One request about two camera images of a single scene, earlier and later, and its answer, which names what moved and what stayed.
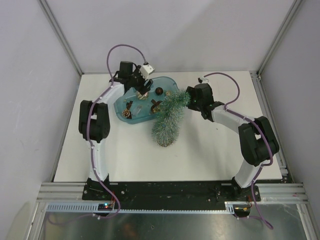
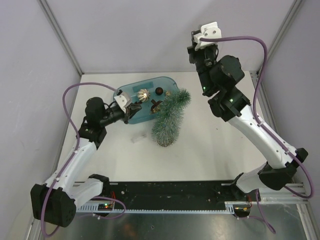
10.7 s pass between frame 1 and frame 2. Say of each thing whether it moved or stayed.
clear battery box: moved
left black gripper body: moved
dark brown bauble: stayed
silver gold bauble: stayed
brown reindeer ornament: stayed
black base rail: stayed
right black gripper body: moved
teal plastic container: stayed
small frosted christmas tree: stayed
